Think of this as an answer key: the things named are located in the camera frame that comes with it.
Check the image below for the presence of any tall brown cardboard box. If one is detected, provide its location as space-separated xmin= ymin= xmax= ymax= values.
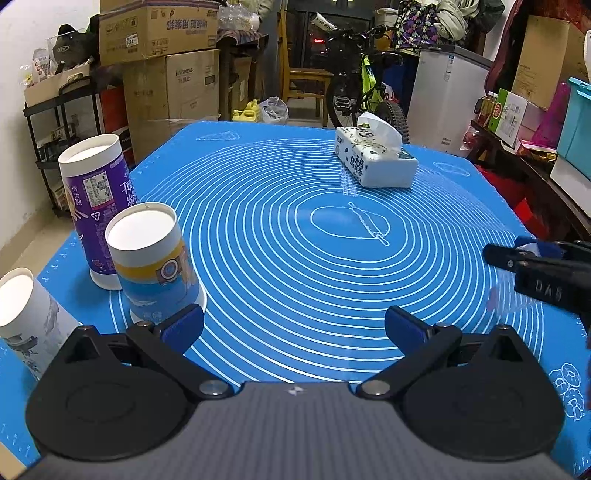
xmin=512 ymin=16 xmax=588 ymax=110

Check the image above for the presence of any bicycle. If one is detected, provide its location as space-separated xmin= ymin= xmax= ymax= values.
xmin=312 ymin=13 xmax=410 ymax=144

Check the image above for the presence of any dark wooden side table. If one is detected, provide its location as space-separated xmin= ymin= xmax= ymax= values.
xmin=467 ymin=121 xmax=590 ymax=242

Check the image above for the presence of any white printed paper cup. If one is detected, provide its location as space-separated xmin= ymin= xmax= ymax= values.
xmin=0 ymin=268 xmax=81 ymax=380

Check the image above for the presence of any upper cardboard box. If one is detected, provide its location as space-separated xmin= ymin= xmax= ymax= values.
xmin=99 ymin=1 xmax=219 ymax=66

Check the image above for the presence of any teal plastic storage bin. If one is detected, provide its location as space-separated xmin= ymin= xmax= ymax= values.
xmin=557 ymin=77 xmax=591 ymax=179

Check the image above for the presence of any black metal shelf rack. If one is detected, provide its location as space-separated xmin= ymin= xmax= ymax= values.
xmin=22 ymin=80 xmax=130 ymax=218

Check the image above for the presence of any green white product box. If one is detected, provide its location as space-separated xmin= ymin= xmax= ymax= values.
xmin=488 ymin=88 xmax=528 ymax=147

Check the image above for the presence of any white tissue box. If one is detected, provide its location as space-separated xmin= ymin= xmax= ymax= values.
xmin=334 ymin=112 xmax=419 ymax=188

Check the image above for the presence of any white chest freezer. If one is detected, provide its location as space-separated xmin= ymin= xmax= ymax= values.
xmin=407 ymin=45 xmax=492 ymax=156

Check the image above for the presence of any lower cardboard box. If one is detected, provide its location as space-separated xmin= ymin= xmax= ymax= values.
xmin=123 ymin=49 xmax=219 ymax=163

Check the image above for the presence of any blue yellow paper cup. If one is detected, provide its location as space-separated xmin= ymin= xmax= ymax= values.
xmin=105 ymin=202 xmax=207 ymax=324

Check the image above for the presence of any purple paper cup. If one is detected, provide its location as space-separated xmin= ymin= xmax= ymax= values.
xmin=58 ymin=133 xmax=137 ymax=291

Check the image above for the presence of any wooden chair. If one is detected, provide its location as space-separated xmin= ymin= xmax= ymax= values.
xmin=277 ymin=7 xmax=332 ymax=128

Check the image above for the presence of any blue silicone baking mat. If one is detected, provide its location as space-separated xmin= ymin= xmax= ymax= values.
xmin=1 ymin=122 xmax=590 ymax=479

